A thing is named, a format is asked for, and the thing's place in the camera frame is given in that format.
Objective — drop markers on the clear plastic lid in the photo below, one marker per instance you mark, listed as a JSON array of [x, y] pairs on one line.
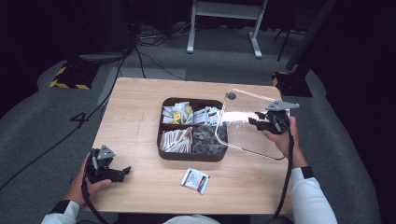
[[243, 133]]

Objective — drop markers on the brown divided tray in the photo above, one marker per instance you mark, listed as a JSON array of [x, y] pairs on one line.
[[190, 156]]

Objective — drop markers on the pile of brown white sticks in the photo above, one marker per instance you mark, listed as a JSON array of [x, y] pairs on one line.
[[176, 140]]

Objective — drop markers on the dark slanted pole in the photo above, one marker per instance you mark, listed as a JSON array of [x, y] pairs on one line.
[[311, 34]]

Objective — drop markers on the pile of white yellow packets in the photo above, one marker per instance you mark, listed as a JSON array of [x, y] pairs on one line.
[[176, 113]]

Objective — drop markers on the pile of dark packets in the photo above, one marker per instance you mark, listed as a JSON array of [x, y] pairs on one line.
[[206, 140]]

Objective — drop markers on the dark round table grommet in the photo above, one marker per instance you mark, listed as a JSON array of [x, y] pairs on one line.
[[231, 95]]

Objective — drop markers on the person's left hand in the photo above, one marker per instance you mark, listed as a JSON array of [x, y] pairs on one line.
[[79, 186]]

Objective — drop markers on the black yellow-striped base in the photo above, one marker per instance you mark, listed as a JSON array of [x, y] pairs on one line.
[[292, 85], [71, 77]]

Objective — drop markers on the person's right hand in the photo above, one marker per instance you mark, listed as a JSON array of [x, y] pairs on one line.
[[289, 146]]

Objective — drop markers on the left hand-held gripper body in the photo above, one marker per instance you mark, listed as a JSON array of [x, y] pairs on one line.
[[99, 165]]

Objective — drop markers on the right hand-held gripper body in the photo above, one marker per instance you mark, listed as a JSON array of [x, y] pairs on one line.
[[278, 119]]

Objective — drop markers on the white metal stand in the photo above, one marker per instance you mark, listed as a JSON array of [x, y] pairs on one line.
[[224, 11]]

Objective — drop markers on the single white sachet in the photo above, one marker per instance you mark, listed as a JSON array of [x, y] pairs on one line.
[[195, 180]]

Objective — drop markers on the person's white clothing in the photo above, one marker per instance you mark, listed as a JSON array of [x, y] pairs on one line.
[[191, 220]]

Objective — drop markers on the pile of white red-label packets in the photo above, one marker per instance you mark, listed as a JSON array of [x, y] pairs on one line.
[[207, 116]]

